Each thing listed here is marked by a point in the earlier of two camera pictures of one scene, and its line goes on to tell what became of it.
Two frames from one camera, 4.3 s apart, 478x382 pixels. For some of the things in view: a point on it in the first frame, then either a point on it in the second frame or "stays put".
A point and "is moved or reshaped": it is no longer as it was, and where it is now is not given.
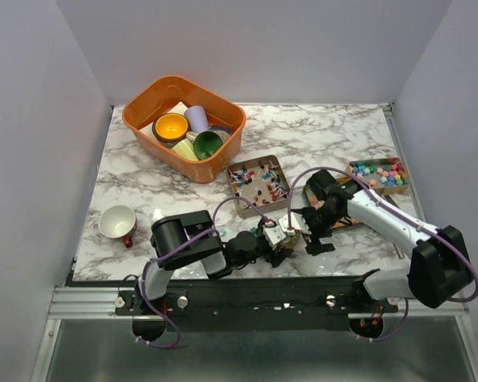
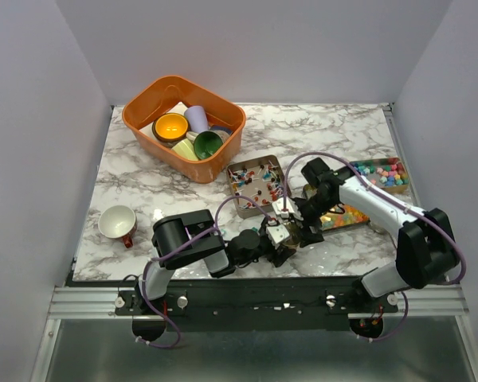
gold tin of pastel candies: (384, 176) stays put
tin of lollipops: (259, 181) stays put
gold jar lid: (290, 242) is moved or reshaped
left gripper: (271, 258) stays put
